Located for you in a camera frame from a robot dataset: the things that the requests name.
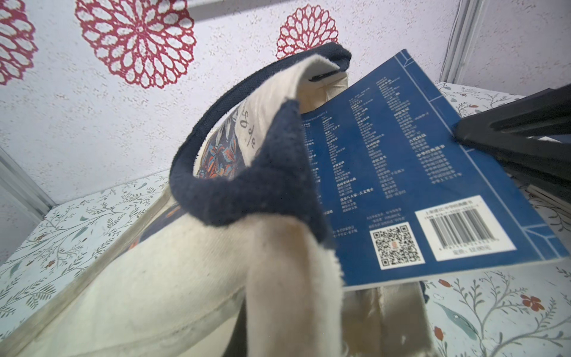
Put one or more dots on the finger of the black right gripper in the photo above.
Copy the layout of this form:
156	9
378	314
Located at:
530	137

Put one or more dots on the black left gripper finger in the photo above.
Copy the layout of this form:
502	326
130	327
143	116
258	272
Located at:
238	343

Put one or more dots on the beige canvas tote bag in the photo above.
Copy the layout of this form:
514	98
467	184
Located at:
239	222

